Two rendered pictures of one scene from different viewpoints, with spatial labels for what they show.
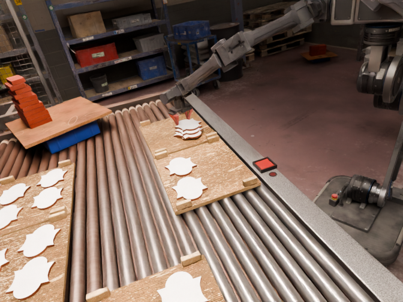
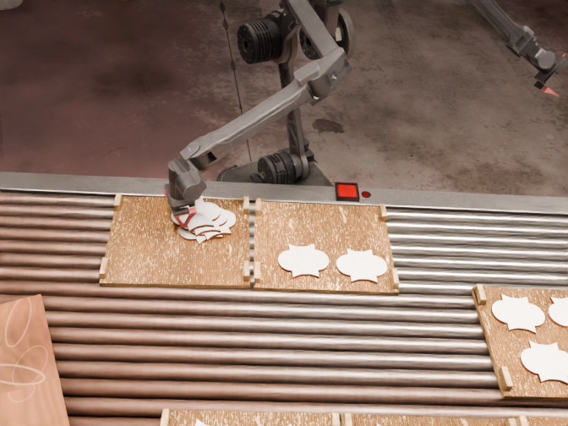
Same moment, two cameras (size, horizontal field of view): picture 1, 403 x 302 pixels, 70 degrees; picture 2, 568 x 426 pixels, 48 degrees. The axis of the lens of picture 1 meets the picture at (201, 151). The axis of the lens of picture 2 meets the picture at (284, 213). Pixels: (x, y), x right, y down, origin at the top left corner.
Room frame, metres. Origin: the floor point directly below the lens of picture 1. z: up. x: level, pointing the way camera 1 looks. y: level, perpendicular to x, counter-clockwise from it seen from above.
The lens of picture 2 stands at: (0.94, 1.34, 2.32)
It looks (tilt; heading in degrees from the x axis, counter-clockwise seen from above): 44 degrees down; 279
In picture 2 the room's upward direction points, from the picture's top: 6 degrees clockwise
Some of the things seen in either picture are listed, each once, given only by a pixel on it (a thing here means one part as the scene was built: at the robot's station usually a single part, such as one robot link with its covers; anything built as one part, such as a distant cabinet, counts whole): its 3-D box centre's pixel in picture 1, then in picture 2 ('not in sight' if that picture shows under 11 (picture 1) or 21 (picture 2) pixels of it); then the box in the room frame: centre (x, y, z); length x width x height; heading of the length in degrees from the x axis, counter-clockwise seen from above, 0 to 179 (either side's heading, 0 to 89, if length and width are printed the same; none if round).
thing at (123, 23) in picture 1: (131, 21); not in sight; (5.59, 0.81, 1.16); 0.60 x 0.40 x 0.15; 115
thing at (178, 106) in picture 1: (179, 103); (179, 188); (1.45, 0.07, 1.09); 0.10 x 0.07 x 0.07; 126
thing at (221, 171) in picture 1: (201, 171); (322, 245); (1.03, 0.01, 0.93); 0.41 x 0.35 x 0.02; 14
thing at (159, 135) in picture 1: (176, 132); (179, 239); (1.44, 0.12, 0.93); 0.41 x 0.35 x 0.02; 16
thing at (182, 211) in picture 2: (177, 117); (182, 212); (1.44, 0.09, 1.02); 0.07 x 0.07 x 0.09; 36
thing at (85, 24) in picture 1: (86, 24); not in sight; (5.36, 1.53, 1.26); 0.49 x 0.38 x 0.34; 119
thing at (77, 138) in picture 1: (65, 129); not in sight; (1.66, 0.80, 0.97); 0.31 x 0.31 x 0.10; 37
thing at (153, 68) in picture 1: (150, 66); not in sight; (5.69, 0.69, 0.32); 0.50 x 0.41 x 0.37; 109
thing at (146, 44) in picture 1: (149, 42); not in sight; (5.68, 0.60, 0.76); 0.50 x 0.36 x 0.24; 118
